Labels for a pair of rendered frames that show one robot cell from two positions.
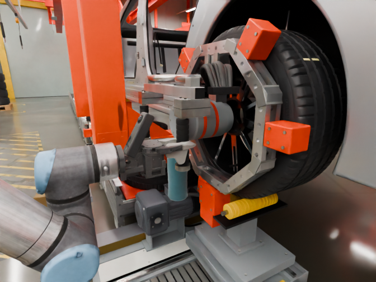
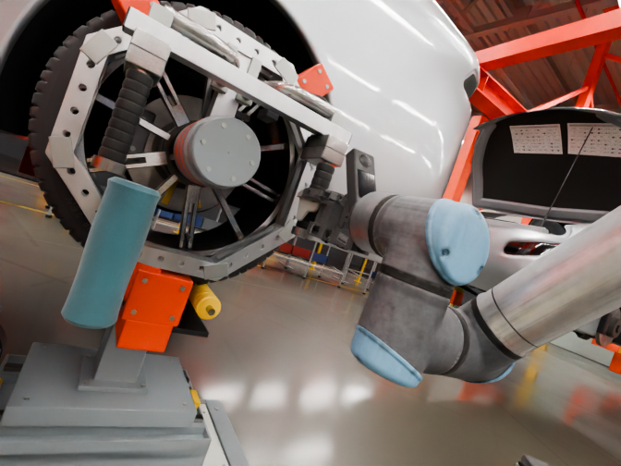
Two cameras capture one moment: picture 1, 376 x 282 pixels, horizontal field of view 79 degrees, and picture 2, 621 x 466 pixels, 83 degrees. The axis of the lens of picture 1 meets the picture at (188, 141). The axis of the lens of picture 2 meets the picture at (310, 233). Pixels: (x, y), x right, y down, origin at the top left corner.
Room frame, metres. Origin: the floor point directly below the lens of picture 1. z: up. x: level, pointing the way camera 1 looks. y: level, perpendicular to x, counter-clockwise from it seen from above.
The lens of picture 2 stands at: (0.64, 0.70, 0.76)
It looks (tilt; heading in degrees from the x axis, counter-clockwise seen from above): 0 degrees down; 267
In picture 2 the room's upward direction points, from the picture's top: 20 degrees clockwise
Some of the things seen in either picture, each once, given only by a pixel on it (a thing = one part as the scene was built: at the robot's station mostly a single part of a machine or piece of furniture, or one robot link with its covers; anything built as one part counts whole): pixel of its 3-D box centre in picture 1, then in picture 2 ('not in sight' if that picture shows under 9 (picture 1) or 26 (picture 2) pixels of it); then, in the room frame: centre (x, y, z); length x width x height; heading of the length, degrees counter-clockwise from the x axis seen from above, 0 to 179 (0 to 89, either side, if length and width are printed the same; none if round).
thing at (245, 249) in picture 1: (241, 222); (125, 341); (0.96, -0.26, 0.32); 0.40 x 0.30 x 0.28; 28
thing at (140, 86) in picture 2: (145, 122); (125, 119); (0.91, 0.18, 0.83); 0.04 x 0.04 x 0.16
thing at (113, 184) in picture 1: (95, 147); not in sight; (2.30, 0.97, 0.28); 2.47 x 0.09 x 0.22; 28
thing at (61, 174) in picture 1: (67, 169); (427, 237); (0.48, 0.27, 0.81); 0.12 x 0.09 x 0.10; 118
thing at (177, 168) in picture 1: (182, 142); (314, 199); (0.62, 0.02, 0.83); 0.04 x 0.04 x 0.16
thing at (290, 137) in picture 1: (285, 136); not in sight; (0.60, -0.27, 0.85); 0.09 x 0.08 x 0.07; 28
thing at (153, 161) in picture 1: (140, 158); (347, 220); (0.56, 0.12, 0.80); 0.12 x 0.08 x 0.09; 118
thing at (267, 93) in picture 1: (216, 118); (206, 153); (0.88, -0.11, 0.85); 0.54 x 0.07 x 0.54; 28
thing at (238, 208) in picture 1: (251, 203); (198, 291); (0.82, -0.26, 0.51); 0.29 x 0.06 x 0.06; 118
